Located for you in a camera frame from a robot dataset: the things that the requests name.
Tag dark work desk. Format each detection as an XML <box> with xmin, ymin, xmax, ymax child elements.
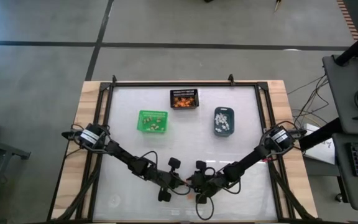
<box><xmin>321</xmin><ymin>54</ymin><xmax>358</xmax><ymax>212</ymax></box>

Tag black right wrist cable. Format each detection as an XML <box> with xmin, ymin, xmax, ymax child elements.
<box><xmin>195</xmin><ymin>167</ymin><xmax>242</xmax><ymax>221</ymax></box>

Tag black plastic basket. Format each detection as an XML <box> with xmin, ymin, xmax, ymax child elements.
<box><xmin>169</xmin><ymin>88</ymin><xmax>200</xmax><ymax>110</ymax></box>

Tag white paper sheet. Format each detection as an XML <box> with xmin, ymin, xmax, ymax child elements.
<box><xmin>303</xmin><ymin>123</ymin><xmax>337</xmax><ymax>166</ymax></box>

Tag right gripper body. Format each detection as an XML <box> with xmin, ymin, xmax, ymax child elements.
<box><xmin>191</xmin><ymin>159</ymin><xmax>229</xmax><ymax>205</ymax></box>

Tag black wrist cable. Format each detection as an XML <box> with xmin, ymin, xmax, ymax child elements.
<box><xmin>195</xmin><ymin>167</ymin><xmax>242</xmax><ymax>221</ymax></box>
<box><xmin>138</xmin><ymin>151</ymin><xmax>193</xmax><ymax>197</ymax></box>

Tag teal plastic bin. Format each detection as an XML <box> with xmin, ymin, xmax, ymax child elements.
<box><xmin>213</xmin><ymin>106</ymin><xmax>236</xmax><ymax>138</ymax></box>

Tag wooden board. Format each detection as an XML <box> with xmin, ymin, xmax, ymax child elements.
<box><xmin>50</xmin><ymin>80</ymin><xmax>319</xmax><ymax>220</ymax></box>

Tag green plastic basket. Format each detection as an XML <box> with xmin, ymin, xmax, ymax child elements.
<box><xmin>136</xmin><ymin>110</ymin><xmax>169</xmax><ymax>134</ymax></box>

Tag black monitor pole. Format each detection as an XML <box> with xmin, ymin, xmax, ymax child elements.
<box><xmin>334</xmin><ymin>24</ymin><xmax>358</xmax><ymax>67</ymax></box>

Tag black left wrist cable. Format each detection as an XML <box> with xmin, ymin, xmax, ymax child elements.
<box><xmin>138</xmin><ymin>151</ymin><xmax>193</xmax><ymax>197</ymax></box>

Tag black striped floor mat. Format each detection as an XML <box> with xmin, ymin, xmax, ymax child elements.
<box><xmin>336</xmin><ymin>0</ymin><xmax>358</xmax><ymax>42</ymax></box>

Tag black slanted desk bar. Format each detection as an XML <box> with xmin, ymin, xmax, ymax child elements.
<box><xmin>298</xmin><ymin>117</ymin><xmax>343</xmax><ymax>152</ymax></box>

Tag black diagonal frame strut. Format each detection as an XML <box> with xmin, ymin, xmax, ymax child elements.
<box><xmin>47</xmin><ymin>149</ymin><xmax>102</xmax><ymax>221</ymax></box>
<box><xmin>268</xmin><ymin>161</ymin><xmax>316</xmax><ymax>221</ymax></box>

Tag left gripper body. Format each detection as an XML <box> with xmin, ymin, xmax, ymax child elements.
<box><xmin>157</xmin><ymin>156</ymin><xmax>186</xmax><ymax>203</ymax></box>

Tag black floor cables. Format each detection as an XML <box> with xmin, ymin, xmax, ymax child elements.
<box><xmin>287</xmin><ymin>73</ymin><xmax>331</xmax><ymax>131</ymax></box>

